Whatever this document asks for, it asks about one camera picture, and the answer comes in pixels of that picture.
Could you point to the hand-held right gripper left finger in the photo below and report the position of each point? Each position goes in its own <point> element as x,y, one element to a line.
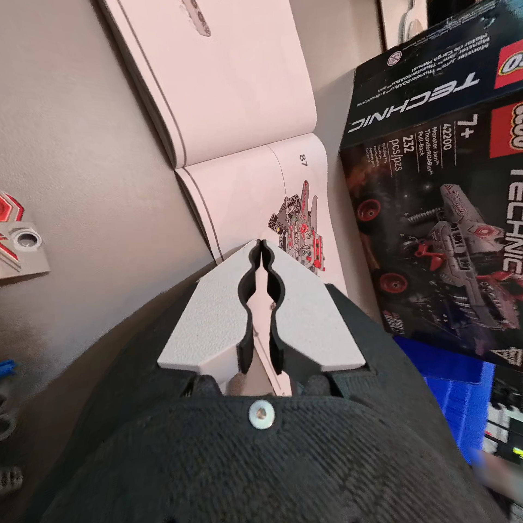
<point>204,327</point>

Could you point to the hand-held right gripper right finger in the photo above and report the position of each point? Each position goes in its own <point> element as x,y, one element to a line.
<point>314,327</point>

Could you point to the grey toy panel assembly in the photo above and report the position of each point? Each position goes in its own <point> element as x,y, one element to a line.
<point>24,253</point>

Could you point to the grey desk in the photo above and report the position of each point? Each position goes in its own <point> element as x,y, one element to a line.
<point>81,143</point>

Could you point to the blue plastic bin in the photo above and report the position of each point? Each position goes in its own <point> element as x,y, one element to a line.
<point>449,400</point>

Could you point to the black toy set box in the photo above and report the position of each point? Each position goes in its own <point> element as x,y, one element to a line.
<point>429,184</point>

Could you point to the open instruction booklet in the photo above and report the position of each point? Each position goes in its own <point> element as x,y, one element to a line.
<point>229,81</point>

